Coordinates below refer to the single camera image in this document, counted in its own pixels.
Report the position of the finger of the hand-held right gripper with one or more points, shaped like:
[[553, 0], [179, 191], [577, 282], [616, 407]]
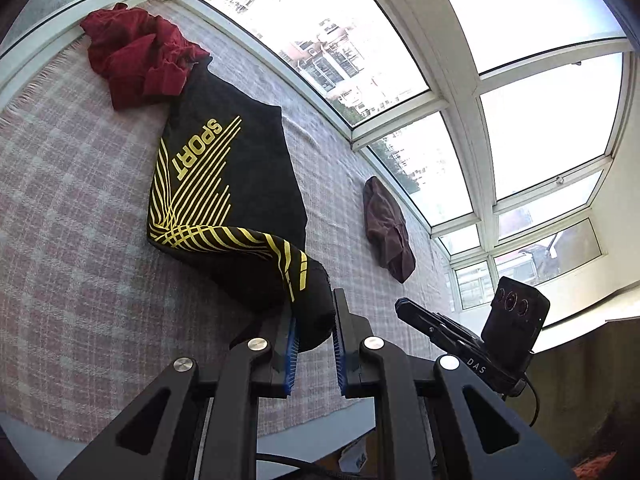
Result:
[[430, 320]]

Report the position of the white window frame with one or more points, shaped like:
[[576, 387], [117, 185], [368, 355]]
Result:
[[460, 80]]

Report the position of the brown garment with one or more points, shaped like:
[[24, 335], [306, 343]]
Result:
[[385, 225]]

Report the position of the black yellow-striped garment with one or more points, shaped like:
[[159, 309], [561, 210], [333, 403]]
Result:
[[260, 160]]

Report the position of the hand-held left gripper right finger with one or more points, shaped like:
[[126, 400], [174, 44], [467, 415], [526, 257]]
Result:
[[341, 360]]

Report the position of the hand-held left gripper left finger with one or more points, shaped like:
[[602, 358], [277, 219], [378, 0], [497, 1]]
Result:
[[291, 355]]

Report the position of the red garment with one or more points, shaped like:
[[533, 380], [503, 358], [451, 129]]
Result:
[[130, 55]]

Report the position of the pink plaid blanket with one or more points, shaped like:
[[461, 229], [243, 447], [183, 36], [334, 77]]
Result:
[[75, 210]]

